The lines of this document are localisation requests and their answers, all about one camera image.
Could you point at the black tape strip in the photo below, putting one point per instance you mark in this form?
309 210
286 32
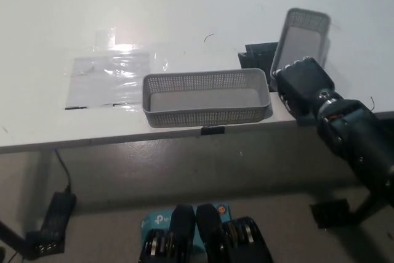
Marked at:
212 130

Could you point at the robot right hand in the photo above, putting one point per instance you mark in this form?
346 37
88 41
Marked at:
304 90

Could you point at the black floor tape patch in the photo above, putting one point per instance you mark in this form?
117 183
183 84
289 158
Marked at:
331 213

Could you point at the teal tp-link box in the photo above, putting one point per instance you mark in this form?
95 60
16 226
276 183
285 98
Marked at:
158 221

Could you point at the black power adapter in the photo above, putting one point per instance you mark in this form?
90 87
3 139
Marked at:
58 215

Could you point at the long grey perforated basket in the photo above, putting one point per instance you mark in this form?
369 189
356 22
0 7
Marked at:
203 118

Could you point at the clear plastic sheet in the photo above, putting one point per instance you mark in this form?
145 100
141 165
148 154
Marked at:
104 78

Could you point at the short grey perforated basket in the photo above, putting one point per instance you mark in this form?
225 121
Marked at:
303 41

